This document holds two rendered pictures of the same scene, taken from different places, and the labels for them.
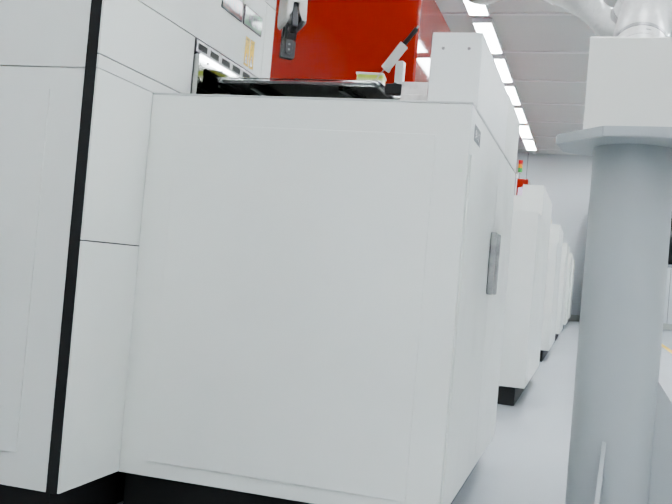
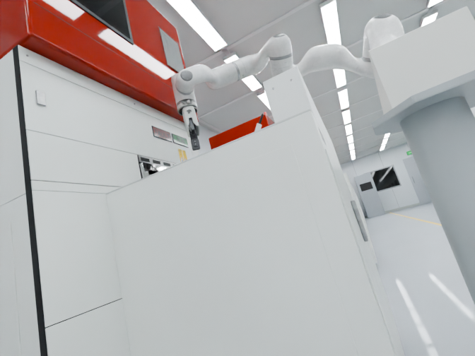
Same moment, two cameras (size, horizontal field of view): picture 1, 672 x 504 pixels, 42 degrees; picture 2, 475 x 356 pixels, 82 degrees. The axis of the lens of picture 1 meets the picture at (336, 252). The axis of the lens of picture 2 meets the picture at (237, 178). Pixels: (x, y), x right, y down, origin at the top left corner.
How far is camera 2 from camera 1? 0.97 m
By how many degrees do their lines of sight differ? 12
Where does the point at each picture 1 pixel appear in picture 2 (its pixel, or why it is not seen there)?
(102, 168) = (59, 260)
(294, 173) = (201, 212)
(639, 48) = (408, 41)
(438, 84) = (279, 113)
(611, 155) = (420, 118)
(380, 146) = (253, 169)
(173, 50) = (119, 164)
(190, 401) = not seen: outside the picture
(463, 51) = (288, 83)
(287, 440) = not seen: outside the picture
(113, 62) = (52, 183)
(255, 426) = not seen: outside the picture
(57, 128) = (18, 244)
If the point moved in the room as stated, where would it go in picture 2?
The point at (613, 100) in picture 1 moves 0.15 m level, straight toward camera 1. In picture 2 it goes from (406, 80) to (415, 52)
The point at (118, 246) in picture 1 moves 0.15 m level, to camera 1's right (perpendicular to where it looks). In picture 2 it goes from (97, 309) to (153, 295)
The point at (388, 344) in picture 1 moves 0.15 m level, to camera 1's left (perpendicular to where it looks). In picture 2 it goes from (321, 332) to (247, 348)
